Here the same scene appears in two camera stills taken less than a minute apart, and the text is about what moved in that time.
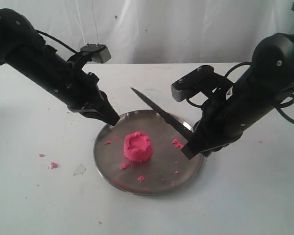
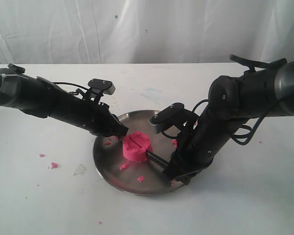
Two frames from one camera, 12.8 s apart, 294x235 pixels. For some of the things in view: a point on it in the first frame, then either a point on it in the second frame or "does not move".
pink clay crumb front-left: (124, 166) does not move
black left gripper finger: (95, 114) → (107, 130)
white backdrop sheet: (162, 31) does not move
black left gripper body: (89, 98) → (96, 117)
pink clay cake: (137, 147) does not move
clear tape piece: (80, 170) does not move
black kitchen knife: (177, 124) → (153, 156)
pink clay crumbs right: (178, 144) does not move
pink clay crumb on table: (54, 165) does not move
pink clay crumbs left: (110, 142) does not move
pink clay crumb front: (141, 178) does not move
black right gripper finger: (202, 140) → (181, 166)
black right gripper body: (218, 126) → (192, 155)
